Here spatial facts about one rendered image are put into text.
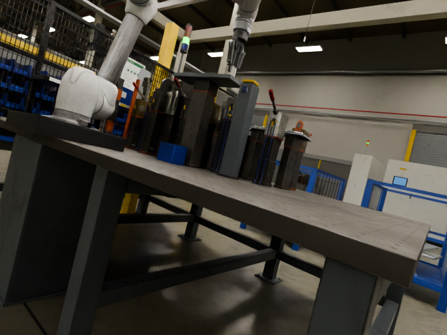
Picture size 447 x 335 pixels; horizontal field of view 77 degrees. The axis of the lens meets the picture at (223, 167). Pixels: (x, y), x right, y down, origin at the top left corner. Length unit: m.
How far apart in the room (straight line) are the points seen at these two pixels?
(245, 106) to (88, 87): 0.71
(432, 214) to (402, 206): 0.66
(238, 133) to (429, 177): 8.13
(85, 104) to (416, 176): 8.58
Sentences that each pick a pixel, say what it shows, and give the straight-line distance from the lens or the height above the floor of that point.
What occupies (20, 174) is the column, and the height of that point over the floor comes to 0.51.
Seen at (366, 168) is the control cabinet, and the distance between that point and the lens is 9.29.
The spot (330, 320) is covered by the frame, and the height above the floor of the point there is 0.56.
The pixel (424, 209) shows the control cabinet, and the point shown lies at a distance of 9.12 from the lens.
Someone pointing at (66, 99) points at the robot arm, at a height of 0.87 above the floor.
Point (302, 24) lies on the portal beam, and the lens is 5.48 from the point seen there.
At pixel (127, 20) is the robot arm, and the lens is 1.74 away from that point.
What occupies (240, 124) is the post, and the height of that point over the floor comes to 0.95.
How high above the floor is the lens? 0.76
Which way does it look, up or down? 1 degrees down
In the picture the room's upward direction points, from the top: 14 degrees clockwise
